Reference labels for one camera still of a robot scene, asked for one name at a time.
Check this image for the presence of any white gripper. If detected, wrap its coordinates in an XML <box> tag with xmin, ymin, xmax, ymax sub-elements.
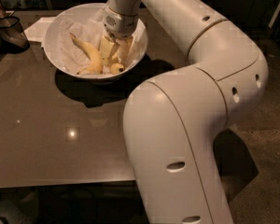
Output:
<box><xmin>99</xmin><ymin>7</ymin><xmax>138</xmax><ymax>66</ymax></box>

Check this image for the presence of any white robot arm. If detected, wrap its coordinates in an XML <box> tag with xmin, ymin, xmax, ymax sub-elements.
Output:
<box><xmin>104</xmin><ymin>0</ymin><xmax>268</xmax><ymax>224</ymax></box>

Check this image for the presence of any dark mesh basket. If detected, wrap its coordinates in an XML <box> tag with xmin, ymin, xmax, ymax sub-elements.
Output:
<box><xmin>0</xmin><ymin>16</ymin><xmax>30</xmax><ymax>54</ymax></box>

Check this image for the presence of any white bowl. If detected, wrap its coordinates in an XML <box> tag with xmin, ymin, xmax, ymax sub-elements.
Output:
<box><xmin>42</xmin><ymin>2</ymin><xmax>149</xmax><ymax>85</ymax></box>

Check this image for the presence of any white paper sheet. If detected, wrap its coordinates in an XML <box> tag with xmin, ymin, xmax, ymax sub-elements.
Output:
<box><xmin>24</xmin><ymin>17</ymin><xmax>54</xmax><ymax>43</ymax></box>

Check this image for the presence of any white paper liner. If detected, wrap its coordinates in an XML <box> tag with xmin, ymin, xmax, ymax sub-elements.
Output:
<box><xmin>57</xmin><ymin>7</ymin><xmax>147</xmax><ymax>77</ymax></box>

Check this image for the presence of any yellow banana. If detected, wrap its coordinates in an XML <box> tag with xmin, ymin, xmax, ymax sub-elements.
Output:
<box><xmin>108</xmin><ymin>55</ymin><xmax>125</xmax><ymax>75</ymax></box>
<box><xmin>69</xmin><ymin>33</ymin><xmax>103</xmax><ymax>75</ymax></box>

